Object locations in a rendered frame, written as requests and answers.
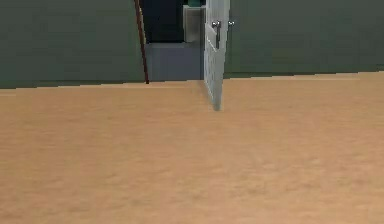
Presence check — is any pale grey room door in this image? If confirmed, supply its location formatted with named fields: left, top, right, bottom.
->
left=202, top=0, right=232, bottom=112

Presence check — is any pale grey cabinet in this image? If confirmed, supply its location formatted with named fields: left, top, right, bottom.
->
left=182, top=4, right=207, bottom=44

